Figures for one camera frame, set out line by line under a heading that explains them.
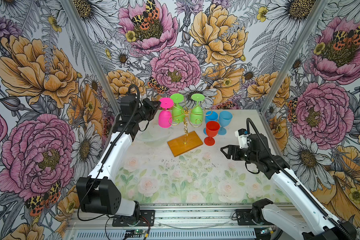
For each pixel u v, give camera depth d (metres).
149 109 0.68
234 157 0.67
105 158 0.46
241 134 0.69
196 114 0.82
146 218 0.73
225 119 0.97
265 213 0.63
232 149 0.68
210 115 1.00
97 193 0.41
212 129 0.92
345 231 0.38
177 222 0.73
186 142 1.02
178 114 0.80
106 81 1.03
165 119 0.85
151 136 1.06
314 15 0.74
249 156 0.64
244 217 0.74
